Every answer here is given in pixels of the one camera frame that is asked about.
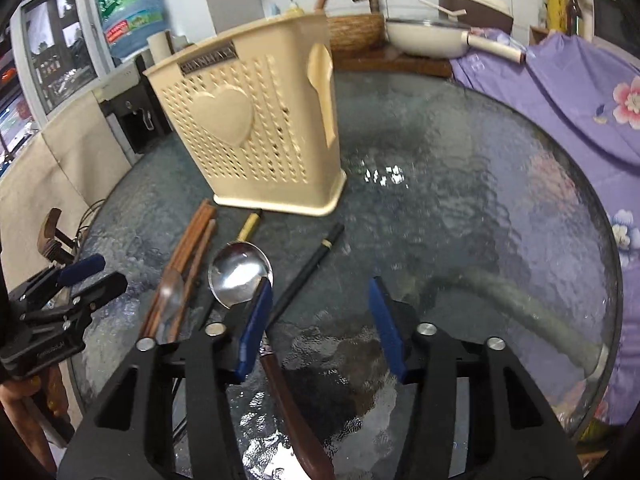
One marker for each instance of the black chopstick with gold band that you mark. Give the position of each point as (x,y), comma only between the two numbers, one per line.
(250,225)
(310,265)

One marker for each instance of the wooden washstand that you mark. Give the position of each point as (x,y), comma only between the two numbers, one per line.
(395,64)

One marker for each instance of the cream pan with glass lid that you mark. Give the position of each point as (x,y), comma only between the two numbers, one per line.
(425,37)

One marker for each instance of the glass door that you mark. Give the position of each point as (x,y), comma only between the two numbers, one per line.
(60,45)

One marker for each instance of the brown and cream rice cooker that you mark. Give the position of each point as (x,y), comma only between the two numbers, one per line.
(480,2)

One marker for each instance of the water dispenser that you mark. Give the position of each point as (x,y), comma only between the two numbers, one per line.
(132,105)

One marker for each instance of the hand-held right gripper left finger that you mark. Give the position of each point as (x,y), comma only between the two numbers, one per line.
(254,332)

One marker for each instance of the blue water jug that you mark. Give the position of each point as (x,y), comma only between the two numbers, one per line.
(131,10)

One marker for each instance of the purple floral cloth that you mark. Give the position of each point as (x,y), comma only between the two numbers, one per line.
(565,100)

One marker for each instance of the person's left forearm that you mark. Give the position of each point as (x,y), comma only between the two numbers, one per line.
(22,422)

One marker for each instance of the wooden chair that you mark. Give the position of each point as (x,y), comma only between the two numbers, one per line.
(50,232)

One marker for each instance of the brown glass bottle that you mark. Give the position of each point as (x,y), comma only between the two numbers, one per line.
(575,15)

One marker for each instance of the yellow soap bottle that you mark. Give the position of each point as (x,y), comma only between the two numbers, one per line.
(295,7)

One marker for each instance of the white rice paddle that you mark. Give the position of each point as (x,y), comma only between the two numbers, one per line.
(440,7)

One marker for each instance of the woven wash basin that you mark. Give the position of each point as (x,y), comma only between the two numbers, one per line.
(357,32)

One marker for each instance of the beige perforated utensil holder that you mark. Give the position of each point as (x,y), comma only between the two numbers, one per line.
(250,125)

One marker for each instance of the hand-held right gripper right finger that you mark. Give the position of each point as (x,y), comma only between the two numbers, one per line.
(387,332)

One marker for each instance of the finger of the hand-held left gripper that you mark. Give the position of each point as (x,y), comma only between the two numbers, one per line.
(82,267)
(100,290)

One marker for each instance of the small spoon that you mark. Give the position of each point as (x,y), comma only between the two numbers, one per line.
(171,292)

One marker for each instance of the beige cloth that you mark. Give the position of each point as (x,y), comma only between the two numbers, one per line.
(55,160)

